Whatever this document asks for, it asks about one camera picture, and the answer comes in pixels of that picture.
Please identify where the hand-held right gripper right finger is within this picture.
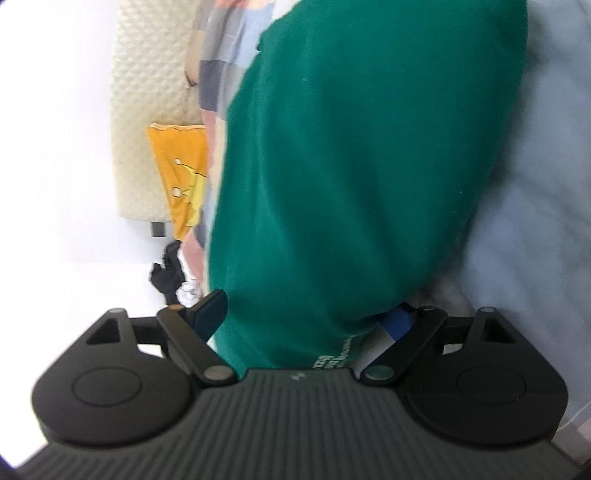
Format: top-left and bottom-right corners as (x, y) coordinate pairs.
(358, 302), (519, 386)

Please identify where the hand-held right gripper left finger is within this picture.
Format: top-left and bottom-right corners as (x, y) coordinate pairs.
(84, 289), (239, 387)

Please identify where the green sweatshirt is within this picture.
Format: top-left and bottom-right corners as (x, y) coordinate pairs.
(207, 0), (530, 376)

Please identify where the white patterned cloth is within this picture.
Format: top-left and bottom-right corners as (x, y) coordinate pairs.
(177, 276), (203, 306)

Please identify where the black cloth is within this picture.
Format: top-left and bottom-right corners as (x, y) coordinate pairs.
(148, 239), (186, 306)

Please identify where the yellow cloth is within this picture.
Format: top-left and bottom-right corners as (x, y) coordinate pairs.
(144, 123), (209, 241)

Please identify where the patchwork blanket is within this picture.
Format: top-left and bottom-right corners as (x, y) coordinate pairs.
(179, 0), (591, 446)

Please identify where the beige quilted headboard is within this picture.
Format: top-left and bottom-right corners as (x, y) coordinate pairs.
(110, 0), (209, 223)

